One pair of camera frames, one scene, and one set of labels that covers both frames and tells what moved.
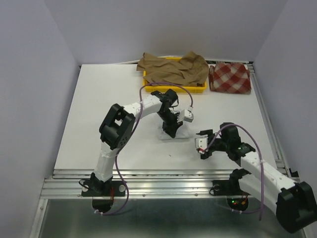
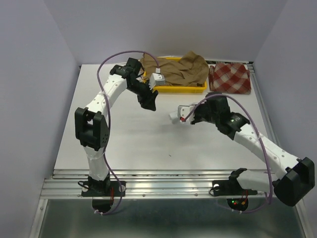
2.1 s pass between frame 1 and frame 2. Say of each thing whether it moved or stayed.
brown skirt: stayed
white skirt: moved
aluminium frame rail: stayed
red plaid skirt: stayed
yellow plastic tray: stayed
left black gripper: moved
